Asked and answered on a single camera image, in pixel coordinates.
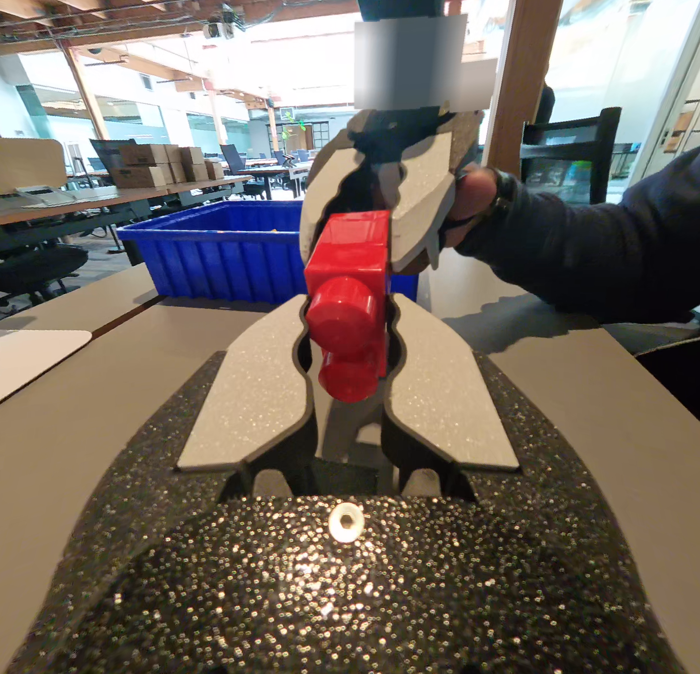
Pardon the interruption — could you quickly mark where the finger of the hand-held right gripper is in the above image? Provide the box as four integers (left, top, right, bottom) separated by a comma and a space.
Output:
299, 130, 378, 266
378, 132, 457, 275

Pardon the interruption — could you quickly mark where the blue plastic bin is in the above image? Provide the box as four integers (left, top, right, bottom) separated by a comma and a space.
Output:
116, 200, 420, 304

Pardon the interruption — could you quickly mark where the stack of cardboard boxes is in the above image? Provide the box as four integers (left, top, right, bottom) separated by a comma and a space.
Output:
90, 138, 226, 189

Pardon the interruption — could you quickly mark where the black office chair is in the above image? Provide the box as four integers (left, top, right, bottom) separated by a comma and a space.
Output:
0, 245, 89, 306
220, 144, 249, 179

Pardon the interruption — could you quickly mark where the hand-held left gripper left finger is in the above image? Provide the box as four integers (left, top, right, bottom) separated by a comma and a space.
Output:
176, 294, 316, 473

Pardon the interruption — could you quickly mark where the black wristwatch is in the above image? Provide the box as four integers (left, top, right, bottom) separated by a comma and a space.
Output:
489, 168, 518, 221

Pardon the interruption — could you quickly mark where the black display frame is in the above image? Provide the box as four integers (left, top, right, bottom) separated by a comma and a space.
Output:
520, 107, 623, 206

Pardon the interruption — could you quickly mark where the wooden support post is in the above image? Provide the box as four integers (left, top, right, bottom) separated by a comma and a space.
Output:
484, 0, 572, 179

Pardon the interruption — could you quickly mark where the row of background desks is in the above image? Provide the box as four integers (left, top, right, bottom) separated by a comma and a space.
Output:
243, 148, 315, 199

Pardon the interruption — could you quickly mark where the person's right hand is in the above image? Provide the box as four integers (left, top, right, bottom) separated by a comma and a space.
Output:
437, 166, 501, 250

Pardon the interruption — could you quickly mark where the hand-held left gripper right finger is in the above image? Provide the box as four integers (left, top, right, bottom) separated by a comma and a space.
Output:
381, 293, 521, 473

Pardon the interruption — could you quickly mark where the wooden background table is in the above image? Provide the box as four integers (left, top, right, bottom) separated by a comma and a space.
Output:
0, 176, 255, 243

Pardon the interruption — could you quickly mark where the red mega block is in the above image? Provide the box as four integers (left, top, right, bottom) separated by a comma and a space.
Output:
303, 211, 392, 403

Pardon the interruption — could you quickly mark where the person's right forearm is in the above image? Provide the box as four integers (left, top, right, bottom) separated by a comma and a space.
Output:
455, 148, 700, 325

